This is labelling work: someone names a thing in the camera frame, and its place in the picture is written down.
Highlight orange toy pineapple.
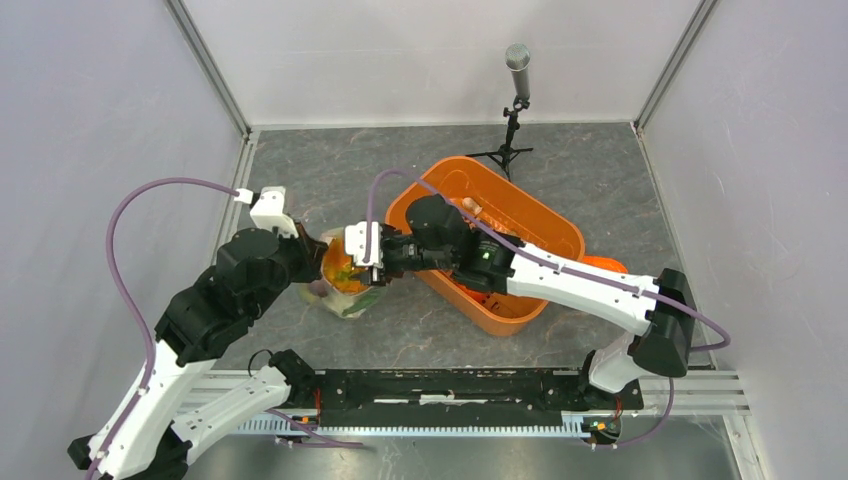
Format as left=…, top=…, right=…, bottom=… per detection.
left=321, top=237, right=368, bottom=295

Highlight clear dotted zip top bag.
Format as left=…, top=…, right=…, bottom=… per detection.
left=298, top=227, right=387, bottom=319

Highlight green toy cucumber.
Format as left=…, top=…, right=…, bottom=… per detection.
left=343, top=292, right=381, bottom=318

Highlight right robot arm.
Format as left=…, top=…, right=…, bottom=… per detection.
left=363, top=195, right=694, bottom=408

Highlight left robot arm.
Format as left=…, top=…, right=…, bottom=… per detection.
left=67, top=225, right=328, bottom=479

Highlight small beige toy piece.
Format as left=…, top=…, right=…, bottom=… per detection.
left=462, top=197, right=483, bottom=217

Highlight orange toy carrot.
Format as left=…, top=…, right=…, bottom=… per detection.
left=458, top=285, right=490, bottom=303

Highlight orange plastic basket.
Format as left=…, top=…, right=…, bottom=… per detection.
left=416, top=156, right=585, bottom=336

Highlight black microphone tripod stand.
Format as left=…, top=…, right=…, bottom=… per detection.
left=466, top=96, right=534, bottom=181

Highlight grey microphone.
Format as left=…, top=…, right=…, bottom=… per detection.
left=505, top=43, right=531, bottom=101

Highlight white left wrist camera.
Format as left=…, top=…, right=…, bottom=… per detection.
left=235, top=186, right=300, bottom=239

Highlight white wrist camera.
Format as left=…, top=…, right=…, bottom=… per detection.
left=343, top=221, right=383, bottom=268
left=235, top=186, right=300, bottom=239

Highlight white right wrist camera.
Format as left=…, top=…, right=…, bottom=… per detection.
left=343, top=221, right=383, bottom=268

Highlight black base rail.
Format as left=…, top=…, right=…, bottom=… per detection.
left=218, top=365, right=753, bottom=442

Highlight orange toy handle block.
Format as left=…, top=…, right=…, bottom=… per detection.
left=582, top=255, right=628, bottom=274

